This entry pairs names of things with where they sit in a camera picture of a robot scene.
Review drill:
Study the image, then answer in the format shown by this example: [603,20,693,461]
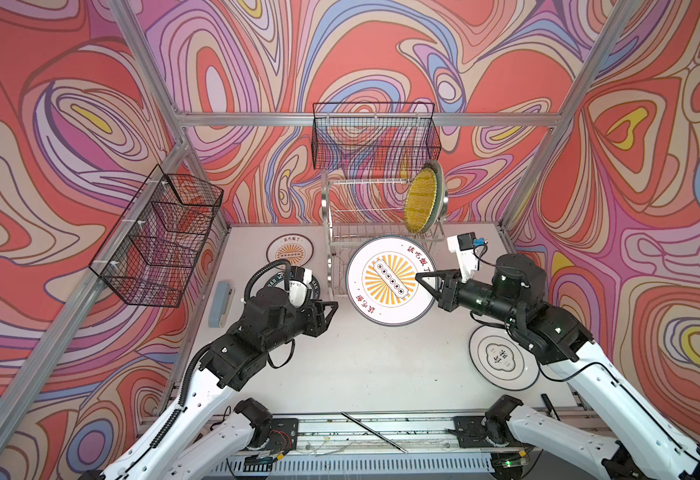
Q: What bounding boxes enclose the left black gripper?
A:
[260,298,340,356]

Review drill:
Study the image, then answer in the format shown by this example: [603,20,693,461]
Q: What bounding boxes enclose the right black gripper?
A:
[415,267,522,326]

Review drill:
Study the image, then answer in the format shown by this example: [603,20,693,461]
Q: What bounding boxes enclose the orange sunburst plate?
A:
[345,235,436,327]
[266,233,315,267]

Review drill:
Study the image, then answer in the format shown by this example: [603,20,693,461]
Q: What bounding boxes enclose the light green flower plate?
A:
[429,161,448,223]

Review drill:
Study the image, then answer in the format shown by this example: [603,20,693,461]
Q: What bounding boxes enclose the yellow woven pattern plate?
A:
[404,167,438,233]

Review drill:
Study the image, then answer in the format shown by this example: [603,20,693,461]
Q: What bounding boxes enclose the dark green rim plate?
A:
[265,271,321,300]

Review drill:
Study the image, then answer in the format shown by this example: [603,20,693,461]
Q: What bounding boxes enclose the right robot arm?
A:
[416,254,700,479]

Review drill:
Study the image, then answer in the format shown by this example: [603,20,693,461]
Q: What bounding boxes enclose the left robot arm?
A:
[82,284,339,479]

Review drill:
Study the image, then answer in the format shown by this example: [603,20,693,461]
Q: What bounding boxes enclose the silver two-tier dish rack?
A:
[319,166,449,309]

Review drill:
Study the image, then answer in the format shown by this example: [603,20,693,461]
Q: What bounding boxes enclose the white black-rim plate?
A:
[469,326,540,392]

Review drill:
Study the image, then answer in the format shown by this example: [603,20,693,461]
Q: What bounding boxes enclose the black marker pen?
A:
[541,393,560,420]

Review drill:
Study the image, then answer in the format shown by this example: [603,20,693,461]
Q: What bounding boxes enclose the black thin rod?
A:
[340,412,409,454]

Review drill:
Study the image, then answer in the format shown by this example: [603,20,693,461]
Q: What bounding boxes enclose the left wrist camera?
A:
[286,266,313,307]

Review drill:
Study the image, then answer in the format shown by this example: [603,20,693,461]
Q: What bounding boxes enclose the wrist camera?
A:
[286,266,313,307]
[447,232,488,283]

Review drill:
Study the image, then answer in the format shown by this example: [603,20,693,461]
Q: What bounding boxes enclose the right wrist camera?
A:
[447,232,488,283]

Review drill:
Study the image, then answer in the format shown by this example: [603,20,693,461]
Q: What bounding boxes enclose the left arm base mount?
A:
[215,417,300,455]

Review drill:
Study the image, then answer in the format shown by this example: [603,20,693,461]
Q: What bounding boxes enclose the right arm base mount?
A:
[448,416,534,451]

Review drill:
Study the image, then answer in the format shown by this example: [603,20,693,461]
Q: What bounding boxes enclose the black wire basket back wall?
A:
[311,100,442,179]

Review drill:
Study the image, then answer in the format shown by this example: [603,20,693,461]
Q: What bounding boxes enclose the black wire basket wall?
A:
[89,166,224,308]
[311,100,442,179]

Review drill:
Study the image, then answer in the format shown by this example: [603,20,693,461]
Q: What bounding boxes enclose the black wire basket left wall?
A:
[89,166,224,308]

